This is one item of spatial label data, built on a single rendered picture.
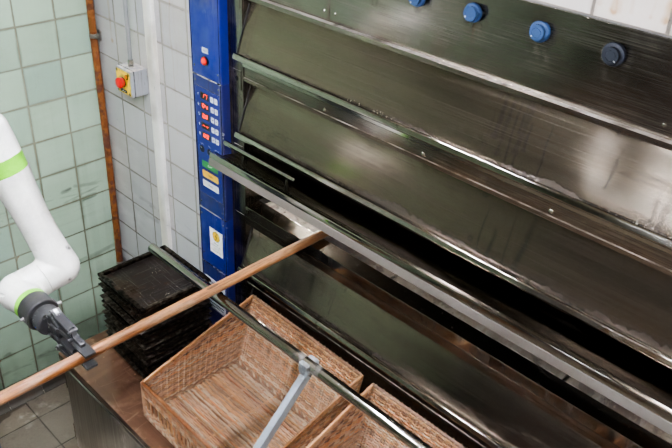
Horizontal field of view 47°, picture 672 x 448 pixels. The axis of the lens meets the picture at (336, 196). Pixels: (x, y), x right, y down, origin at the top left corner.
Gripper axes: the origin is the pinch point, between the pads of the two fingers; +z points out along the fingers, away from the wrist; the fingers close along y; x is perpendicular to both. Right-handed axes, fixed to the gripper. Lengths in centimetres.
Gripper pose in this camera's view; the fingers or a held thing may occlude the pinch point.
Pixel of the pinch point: (84, 354)
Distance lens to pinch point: 207.9
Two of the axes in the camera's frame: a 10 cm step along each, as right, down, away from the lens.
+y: -0.5, 8.7, 5.0
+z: 7.2, 3.8, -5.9
